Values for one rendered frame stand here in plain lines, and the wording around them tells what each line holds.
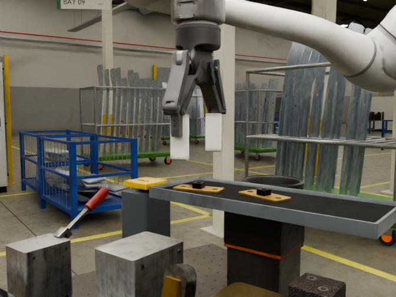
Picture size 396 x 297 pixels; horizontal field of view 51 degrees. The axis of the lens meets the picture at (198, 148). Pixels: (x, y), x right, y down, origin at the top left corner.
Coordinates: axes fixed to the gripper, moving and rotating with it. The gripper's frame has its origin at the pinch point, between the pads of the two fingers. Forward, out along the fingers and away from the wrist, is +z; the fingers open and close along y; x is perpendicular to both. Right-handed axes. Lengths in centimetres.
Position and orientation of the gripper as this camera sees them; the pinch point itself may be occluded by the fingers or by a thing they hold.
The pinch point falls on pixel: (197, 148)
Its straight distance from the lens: 70.1
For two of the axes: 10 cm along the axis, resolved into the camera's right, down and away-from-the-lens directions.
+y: -4.2, 0.9, -9.0
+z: 0.0, 10.0, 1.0
